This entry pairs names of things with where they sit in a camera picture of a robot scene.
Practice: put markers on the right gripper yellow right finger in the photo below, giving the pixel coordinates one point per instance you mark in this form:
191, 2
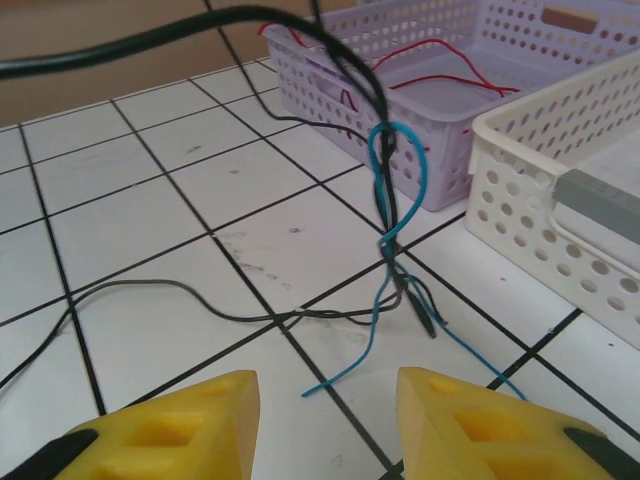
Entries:
500, 440

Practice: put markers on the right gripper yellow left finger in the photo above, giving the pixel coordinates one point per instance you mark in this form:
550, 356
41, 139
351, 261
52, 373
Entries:
175, 440

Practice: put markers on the purple perforated plastic basket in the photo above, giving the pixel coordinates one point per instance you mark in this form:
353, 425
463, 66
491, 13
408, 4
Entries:
450, 107

